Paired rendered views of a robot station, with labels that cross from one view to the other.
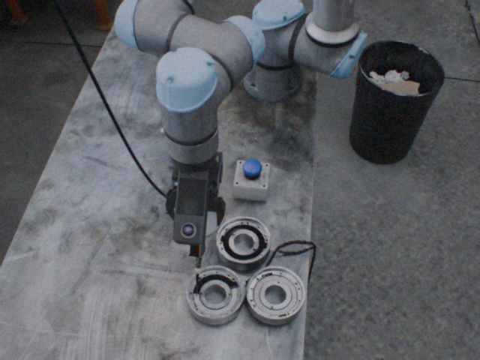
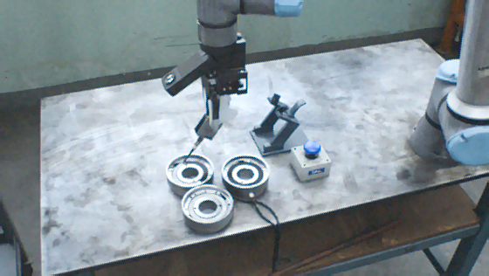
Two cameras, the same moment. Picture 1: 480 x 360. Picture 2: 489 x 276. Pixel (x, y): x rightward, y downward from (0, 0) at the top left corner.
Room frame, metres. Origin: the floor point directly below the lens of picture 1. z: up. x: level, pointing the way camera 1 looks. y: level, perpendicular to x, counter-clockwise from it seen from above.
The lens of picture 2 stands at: (0.20, -0.73, 1.62)
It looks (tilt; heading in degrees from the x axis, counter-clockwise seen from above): 40 degrees down; 66
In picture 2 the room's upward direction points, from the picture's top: 1 degrees clockwise
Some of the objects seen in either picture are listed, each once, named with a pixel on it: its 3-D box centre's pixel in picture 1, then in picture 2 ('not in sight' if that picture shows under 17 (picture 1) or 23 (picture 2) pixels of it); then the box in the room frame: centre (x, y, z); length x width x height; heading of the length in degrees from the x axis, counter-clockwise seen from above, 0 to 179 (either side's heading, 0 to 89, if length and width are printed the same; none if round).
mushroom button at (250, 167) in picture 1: (252, 172); (311, 153); (0.69, -0.03, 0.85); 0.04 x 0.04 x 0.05
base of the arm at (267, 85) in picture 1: (274, 67); (445, 129); (1.04, -0.08, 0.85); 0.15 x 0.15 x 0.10
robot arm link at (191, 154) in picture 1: (190, 137); (216, 29); (0.51, 0.07, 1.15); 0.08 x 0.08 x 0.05
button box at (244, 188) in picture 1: (252, 178); (313, 161); (0.70, -0.03, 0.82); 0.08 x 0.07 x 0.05; 173
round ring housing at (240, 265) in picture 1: (244, 244); (245, 176); (0.54, -0.01, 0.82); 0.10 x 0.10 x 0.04
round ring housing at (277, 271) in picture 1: (274, 296); (207, 210); (0.43, -0.07, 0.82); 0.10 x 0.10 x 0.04
